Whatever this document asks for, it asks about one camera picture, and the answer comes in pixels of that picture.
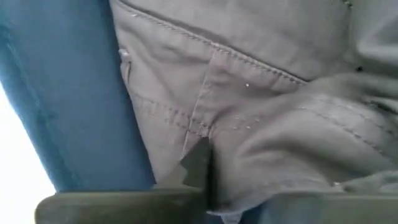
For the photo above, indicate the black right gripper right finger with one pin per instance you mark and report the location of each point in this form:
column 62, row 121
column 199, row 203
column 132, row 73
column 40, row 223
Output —
column 326, row 208

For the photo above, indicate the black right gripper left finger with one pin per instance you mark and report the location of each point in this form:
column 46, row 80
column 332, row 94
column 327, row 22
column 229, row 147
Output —
column 140, row 205

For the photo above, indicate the navy white striped fabric basket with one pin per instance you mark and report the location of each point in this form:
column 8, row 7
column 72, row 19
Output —
column 77, row 109

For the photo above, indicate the dark grey trousers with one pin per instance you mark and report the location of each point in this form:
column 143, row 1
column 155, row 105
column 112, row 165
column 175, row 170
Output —
column 264, row 109

